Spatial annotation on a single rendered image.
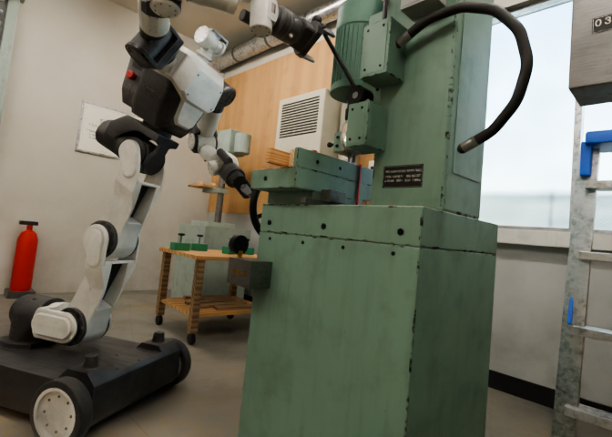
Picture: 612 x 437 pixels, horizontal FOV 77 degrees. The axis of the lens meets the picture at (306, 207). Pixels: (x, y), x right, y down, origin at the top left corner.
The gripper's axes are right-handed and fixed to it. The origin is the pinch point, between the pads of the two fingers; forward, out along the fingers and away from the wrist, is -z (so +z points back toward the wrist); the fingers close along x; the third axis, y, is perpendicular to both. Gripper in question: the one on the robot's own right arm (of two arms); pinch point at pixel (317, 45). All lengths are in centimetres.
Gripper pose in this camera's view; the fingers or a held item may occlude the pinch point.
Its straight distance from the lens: 137.8
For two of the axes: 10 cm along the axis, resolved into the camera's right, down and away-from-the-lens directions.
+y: 3.1, 8.2, -4.8
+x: -6.2, 5.5, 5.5
